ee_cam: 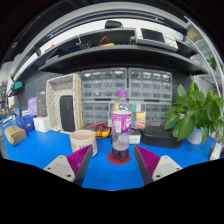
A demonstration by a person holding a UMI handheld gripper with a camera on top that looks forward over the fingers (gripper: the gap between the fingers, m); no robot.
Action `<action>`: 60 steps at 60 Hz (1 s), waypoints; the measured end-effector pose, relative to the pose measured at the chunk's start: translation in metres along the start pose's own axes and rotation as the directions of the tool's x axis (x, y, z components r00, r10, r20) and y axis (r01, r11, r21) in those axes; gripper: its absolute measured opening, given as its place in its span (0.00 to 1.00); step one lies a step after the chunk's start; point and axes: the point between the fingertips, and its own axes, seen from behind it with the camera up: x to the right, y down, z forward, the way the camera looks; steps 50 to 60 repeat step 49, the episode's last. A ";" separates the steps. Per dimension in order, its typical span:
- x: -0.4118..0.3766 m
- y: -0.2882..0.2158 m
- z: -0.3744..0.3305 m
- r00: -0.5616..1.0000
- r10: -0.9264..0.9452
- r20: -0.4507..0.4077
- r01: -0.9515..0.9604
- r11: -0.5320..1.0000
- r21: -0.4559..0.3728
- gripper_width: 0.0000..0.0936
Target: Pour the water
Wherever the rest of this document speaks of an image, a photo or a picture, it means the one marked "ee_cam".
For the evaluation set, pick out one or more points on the yellow multimeter with red leads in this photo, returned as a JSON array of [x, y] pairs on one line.
[[100, 131]]

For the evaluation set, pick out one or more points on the flat black case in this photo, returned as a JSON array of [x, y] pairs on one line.
[[161, 137]]

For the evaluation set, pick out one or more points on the black box with white label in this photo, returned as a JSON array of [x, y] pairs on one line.
[[135, 136]]

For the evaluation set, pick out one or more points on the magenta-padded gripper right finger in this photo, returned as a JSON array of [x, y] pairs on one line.
[[165, 166]]

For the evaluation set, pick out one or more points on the purple container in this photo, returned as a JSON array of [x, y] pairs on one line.
[[32, 106]]

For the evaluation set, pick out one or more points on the dark grey box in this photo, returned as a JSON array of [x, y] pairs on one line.
[[41, 103]]

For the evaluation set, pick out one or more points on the black speaker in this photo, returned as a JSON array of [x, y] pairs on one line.
[[67, 113]]

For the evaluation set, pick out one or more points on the beige perforated tray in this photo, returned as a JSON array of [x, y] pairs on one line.
[[53, 100]]

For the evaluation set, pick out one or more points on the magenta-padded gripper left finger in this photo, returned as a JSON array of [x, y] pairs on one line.
[[61, 166]]

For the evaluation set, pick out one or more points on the blue box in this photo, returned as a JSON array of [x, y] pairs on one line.
[[25, 123]]

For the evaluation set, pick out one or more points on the small cardboard box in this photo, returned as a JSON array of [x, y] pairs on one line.
[[15, 135]]

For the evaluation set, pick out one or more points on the small white box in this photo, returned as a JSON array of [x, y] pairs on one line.
[[41, 124]]

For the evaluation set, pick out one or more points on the flat white device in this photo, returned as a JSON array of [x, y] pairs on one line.
[[216, 151]]

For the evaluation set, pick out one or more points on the white shelf unit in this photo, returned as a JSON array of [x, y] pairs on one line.
[[213, 63]]

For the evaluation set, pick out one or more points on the clear bottle with purple cap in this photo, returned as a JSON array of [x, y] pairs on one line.
[[121, 126]]

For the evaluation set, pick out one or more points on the teal object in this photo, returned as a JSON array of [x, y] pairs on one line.
[[18, 86]]

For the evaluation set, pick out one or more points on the clear box with coloured parts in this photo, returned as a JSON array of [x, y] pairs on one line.
[[139, 116]]

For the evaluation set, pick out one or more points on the dark shelf unit with instruments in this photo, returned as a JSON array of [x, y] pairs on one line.
[[116, 55]]

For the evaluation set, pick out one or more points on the green plant in white pot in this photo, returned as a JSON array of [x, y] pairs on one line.
[[186, 116]]

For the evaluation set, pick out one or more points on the beige patterned cup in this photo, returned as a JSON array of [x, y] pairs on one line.
[[83, 141]]

